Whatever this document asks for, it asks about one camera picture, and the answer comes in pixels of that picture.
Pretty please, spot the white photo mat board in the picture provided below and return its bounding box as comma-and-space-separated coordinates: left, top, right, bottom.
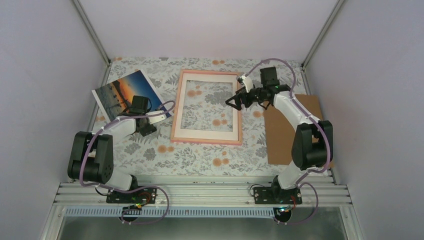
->
174, 72, 240, 142

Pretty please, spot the sunset photo print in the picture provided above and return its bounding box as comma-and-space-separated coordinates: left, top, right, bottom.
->
91, 70, 172, 123

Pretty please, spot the pink wooden picture frame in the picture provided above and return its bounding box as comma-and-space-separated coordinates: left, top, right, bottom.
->
170, 68, 243, 147

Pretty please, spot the brown cardboard backing board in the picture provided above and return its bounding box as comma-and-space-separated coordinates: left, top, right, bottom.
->
263, 91, 333, 170

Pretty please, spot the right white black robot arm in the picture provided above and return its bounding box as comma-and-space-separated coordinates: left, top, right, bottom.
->
225, 67, 333, 204

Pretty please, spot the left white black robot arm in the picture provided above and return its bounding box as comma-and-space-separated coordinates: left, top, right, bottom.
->
67, 95, 156, 203

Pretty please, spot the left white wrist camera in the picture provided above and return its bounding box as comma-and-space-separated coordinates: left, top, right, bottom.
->
145, 110, 167, 125

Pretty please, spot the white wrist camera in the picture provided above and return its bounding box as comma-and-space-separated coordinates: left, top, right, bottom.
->
145, 110, 167, 125
237, 74, 255, 93

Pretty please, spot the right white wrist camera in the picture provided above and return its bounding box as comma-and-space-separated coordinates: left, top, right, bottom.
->
237, 74, 255, 93

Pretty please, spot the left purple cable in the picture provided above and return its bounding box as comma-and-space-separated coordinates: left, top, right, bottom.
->
78, 100, 170, 226

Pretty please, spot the purple cable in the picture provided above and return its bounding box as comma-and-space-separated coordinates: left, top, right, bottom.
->
78, 100, 170, 226
243, 58, 333, 226

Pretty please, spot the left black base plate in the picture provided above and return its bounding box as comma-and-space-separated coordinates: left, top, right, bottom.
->
106, 187, 157, 205

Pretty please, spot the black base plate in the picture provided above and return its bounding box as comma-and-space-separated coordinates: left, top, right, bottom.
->
253, 186, 303, 205
106, 187, 157, 205

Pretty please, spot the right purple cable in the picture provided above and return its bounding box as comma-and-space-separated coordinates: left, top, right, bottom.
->
243, 58, 333, 226

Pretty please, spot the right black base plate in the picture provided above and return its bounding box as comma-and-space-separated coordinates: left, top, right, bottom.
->
253, 186, 303, 205

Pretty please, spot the aluminium rail base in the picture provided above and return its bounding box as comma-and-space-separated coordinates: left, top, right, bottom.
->
41, 175, 363, 240

